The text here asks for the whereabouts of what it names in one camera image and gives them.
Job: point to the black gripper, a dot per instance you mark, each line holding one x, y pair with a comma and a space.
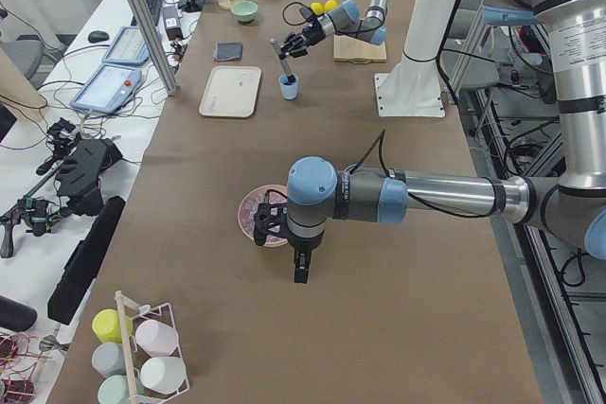
303, 245
308, 35

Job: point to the steel muddler black tip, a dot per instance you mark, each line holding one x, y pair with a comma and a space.
282, 58

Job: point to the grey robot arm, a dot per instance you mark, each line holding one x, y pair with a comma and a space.
571, 207
316, 190

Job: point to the light blue cup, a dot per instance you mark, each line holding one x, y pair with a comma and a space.
289, 88

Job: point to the clear ice cubes pile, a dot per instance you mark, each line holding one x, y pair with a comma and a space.
251, 210

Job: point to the pink cup in rack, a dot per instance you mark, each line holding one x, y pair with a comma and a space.
156, 338

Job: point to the white cup in rack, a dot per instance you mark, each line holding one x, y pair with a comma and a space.
164, 375

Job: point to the yellow cup in rack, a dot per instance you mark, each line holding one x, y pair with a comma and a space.
105, 326

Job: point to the grey cup in rack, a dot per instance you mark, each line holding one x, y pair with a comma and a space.
108, 360

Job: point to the green cup in rack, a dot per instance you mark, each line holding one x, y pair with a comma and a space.
114, 390

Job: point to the yellow lemon lower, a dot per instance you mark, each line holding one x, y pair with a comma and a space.
317, 8

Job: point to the yellow lemon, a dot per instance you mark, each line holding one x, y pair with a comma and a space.
330, 4
317, 8

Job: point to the wooden cutting board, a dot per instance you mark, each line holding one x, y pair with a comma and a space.
347, 49

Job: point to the pink bowl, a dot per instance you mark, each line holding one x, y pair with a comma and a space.
248, 215

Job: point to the yellow lemon upper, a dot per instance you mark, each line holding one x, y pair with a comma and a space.
330, 4

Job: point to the mint green bowl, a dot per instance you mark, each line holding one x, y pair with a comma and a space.
244, 11

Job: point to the grey folded cloth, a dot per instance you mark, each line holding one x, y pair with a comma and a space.
228, 51

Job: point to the cream rabbit tray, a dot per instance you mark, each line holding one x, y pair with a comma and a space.
231, 91

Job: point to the blue teach pendant far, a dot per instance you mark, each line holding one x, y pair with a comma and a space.
128, 48

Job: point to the blue teach pendant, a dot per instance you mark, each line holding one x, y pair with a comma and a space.
128, 48
111, 87

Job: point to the blue teach pendant near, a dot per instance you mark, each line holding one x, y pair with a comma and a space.
111, 87

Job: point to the black long bar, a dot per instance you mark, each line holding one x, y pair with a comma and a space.
84, 264

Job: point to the black computer mouse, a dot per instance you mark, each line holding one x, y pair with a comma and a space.
97, 36

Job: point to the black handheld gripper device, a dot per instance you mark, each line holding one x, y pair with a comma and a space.
76, 164

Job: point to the white wire cup rack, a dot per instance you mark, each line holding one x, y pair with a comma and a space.
130, 315

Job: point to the aluminium frame post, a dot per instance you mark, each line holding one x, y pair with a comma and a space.
142, 14

